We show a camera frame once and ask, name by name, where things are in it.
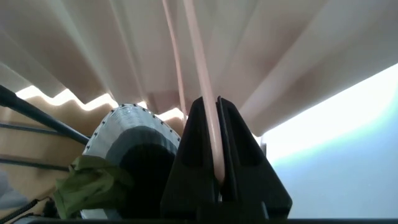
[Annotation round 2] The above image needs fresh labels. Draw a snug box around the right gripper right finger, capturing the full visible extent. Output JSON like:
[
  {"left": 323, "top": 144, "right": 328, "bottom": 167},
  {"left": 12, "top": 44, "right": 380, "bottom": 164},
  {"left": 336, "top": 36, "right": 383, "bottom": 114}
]
[{"left": 217, "top": 96, "right": 293, "bottom": 218}]

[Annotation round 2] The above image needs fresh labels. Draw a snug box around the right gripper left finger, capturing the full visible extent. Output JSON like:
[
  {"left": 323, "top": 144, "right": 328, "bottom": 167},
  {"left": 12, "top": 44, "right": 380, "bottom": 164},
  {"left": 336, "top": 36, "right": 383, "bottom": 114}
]
[{"left": 160, "top": 96, "right": 218, "bottom": 218}]

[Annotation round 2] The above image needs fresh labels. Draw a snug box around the black clothes rack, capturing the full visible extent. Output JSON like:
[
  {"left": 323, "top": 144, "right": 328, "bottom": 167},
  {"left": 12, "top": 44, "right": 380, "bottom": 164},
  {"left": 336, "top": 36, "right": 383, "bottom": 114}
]
[{"left": 0, "top": 84, "right": 91, "bottom": 172}]

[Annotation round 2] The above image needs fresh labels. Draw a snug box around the pink clothes hanger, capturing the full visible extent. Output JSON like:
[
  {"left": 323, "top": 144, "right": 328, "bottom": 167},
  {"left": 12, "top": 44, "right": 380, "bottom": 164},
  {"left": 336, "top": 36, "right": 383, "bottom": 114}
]
[{"left": 161, "top": 0, "right": 225, "bottom": 185}]

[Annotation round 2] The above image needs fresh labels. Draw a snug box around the black cable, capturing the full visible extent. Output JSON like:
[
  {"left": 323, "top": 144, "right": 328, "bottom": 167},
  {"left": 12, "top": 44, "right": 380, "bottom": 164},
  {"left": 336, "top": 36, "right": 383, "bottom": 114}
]
[{"left": 0, "top": 197, "right": 47, "bottom": 223}]

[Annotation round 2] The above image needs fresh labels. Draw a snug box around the white laundry basket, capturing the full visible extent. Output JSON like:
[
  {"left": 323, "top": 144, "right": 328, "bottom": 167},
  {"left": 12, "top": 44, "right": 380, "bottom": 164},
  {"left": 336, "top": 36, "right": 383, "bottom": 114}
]
[{"left": 80, "top": 103, "right": 182, "bottom": 220}]

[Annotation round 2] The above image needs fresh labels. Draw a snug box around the beige curtain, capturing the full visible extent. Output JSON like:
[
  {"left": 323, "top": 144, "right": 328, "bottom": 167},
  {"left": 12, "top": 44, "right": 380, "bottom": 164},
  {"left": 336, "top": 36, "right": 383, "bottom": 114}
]
[{"left": 0, "top": 0, "right": 398, "bottom": 138}]

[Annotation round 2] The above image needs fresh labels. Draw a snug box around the green garment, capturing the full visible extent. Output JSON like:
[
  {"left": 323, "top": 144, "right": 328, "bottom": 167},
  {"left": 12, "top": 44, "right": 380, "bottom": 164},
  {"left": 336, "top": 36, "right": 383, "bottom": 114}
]
[{"left": 52, "top": 154, "right": 134, "bottom": 220}]

